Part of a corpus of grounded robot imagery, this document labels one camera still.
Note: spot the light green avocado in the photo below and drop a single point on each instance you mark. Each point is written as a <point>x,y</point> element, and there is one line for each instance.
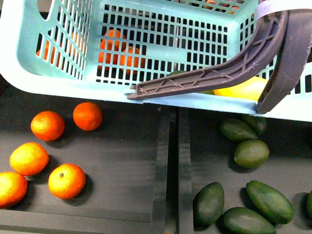
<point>251,153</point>
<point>209,92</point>

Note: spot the light blue plastic basket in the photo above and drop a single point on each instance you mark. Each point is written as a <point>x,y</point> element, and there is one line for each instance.
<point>219,44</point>

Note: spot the yellow mango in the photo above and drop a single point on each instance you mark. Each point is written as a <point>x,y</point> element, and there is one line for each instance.
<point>250,89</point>

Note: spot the oranges behind basket mesh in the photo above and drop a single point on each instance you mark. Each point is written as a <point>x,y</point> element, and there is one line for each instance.
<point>68,55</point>

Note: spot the dark green avocado upper left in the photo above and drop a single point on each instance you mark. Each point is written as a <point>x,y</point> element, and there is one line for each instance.
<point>236,130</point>

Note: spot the dark green avocado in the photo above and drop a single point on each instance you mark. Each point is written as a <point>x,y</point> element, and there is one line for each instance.
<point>236,130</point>
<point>208,204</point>
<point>270,202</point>

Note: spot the dark green avocado centre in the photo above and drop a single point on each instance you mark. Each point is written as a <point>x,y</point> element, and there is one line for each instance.
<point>208,204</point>

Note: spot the dark avocado under basket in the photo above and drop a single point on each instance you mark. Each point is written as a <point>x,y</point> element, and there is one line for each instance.
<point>257,124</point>

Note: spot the green avocado bottom right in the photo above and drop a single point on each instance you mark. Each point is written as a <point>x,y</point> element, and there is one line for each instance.
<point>240,220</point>

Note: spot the dark green avocado far left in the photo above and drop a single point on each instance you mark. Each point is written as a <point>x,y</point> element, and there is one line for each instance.
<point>270,202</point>

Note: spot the green avocado bottom middle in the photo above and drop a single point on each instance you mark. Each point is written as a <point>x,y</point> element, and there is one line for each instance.
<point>309,204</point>

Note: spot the black tray with oranges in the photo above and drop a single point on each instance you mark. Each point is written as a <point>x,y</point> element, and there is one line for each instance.
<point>125,161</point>

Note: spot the orange back right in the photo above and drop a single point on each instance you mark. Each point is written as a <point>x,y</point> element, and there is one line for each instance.
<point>87,116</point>

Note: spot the orange back left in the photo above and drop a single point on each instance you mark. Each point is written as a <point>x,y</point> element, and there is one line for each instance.
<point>48,126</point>

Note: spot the orange front centre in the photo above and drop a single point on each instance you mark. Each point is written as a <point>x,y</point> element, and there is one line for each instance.
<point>66,181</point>

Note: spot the black tray with avocados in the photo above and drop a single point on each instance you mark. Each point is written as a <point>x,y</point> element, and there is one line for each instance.
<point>206,156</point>

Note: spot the yellow orange middle left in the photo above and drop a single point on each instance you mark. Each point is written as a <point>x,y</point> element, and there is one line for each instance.
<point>29,159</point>

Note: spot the orange front left edge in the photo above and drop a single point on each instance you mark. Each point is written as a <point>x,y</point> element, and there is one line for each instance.
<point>13,188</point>

